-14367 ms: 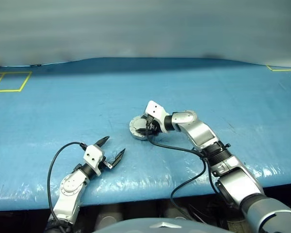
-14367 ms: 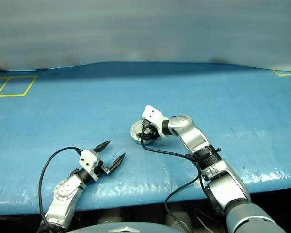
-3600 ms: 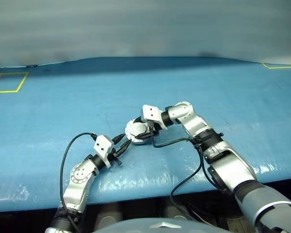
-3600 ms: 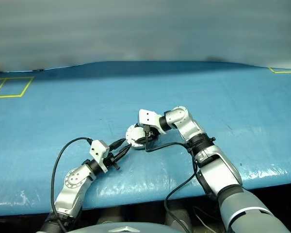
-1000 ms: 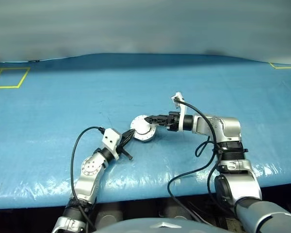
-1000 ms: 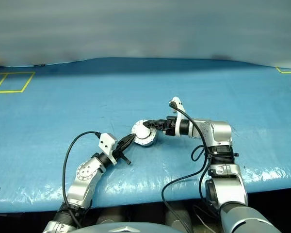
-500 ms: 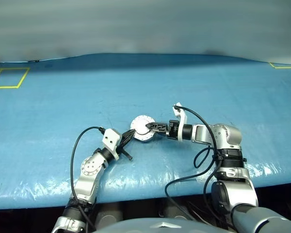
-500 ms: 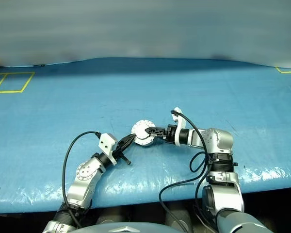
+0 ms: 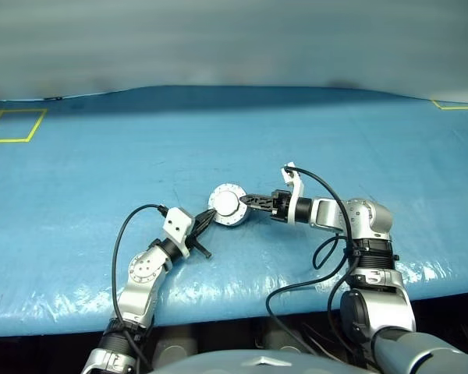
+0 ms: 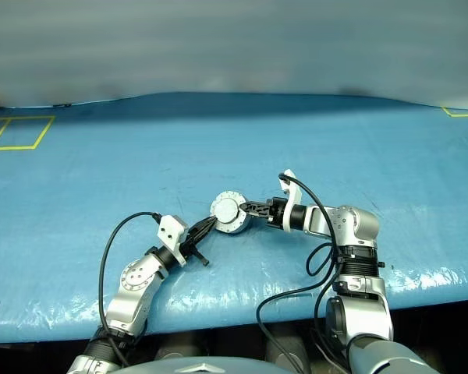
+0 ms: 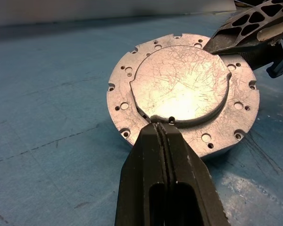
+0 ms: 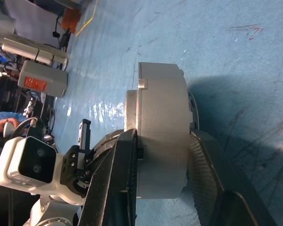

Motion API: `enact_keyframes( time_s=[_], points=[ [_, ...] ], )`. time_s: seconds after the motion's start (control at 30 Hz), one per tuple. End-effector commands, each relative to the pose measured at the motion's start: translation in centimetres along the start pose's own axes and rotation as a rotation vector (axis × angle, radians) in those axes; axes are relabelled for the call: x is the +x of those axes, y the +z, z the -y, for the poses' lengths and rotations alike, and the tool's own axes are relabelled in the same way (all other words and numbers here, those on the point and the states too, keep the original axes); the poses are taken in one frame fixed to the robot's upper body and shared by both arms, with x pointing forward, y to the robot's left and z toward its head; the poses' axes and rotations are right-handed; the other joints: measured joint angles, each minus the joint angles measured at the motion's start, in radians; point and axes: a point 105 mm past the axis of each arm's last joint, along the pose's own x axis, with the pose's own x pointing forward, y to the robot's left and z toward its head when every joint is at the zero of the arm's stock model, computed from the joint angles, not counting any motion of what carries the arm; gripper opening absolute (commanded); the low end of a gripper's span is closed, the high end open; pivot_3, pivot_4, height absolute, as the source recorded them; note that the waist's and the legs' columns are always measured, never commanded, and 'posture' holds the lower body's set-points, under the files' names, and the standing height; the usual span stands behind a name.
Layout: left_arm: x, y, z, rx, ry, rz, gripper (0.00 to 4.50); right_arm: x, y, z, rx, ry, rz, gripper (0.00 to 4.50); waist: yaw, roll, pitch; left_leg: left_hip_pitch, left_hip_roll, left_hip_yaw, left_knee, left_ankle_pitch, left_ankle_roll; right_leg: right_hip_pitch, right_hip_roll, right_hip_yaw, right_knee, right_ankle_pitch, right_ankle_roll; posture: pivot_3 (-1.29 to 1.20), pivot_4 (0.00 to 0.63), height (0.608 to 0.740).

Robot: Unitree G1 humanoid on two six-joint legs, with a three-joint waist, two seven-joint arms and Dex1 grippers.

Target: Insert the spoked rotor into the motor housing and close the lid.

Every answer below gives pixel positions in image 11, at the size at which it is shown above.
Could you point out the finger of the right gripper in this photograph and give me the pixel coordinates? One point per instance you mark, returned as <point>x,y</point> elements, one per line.
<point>224,40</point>
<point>261,56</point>

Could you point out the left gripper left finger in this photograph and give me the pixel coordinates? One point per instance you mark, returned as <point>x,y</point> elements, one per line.
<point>139,179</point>

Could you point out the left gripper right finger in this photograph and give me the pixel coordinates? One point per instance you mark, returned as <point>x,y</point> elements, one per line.
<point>193,188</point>

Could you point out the silver rotor disc part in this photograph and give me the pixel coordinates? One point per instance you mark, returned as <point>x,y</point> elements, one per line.
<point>179,77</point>

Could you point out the blue plastic table cover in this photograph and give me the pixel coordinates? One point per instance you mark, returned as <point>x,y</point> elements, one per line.
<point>49,117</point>

